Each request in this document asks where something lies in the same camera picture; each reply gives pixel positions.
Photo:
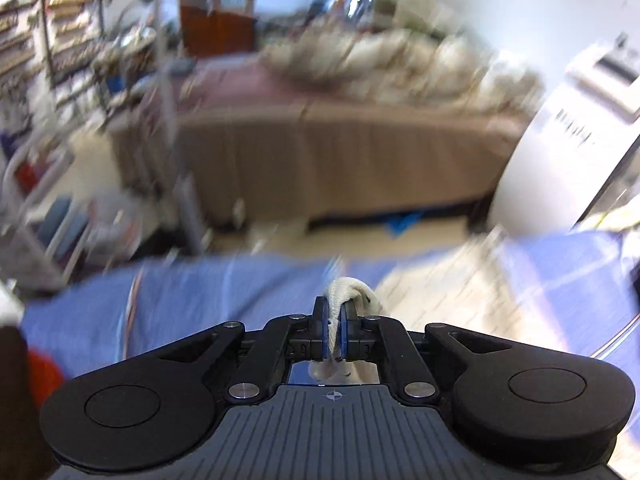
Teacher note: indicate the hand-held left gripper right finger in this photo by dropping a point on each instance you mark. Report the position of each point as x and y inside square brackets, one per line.
[345, 332]

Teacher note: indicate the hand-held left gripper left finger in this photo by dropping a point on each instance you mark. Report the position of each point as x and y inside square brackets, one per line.
[324, 332]

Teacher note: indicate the white polka-dot garment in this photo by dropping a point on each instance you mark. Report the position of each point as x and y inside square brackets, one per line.
[352, 290]

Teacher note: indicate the pile of beige clothes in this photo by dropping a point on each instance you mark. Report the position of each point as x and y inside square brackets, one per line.
[400, 60]

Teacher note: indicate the blue plaid blanket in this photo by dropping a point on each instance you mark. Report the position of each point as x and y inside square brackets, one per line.
[210, 300]

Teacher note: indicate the brown covered massage bed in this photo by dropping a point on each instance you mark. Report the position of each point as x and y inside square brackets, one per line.
[330, 160]

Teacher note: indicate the metal stand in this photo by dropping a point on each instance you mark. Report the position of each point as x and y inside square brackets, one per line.
[167, 110]

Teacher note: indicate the red and brown cloth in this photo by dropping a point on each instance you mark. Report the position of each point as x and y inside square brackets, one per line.
[30, 385]

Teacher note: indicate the white standing machine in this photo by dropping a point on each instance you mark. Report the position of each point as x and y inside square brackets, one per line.
[565, 130]

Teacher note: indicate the white trolley cart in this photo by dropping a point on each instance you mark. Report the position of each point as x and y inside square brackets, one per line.
[45, 220]

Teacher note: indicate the red wooden door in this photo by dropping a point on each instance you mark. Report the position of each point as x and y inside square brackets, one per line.
[215, 10]

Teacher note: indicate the wall shelf rack with goods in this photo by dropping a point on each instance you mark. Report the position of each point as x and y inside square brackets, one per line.
[65, 50]

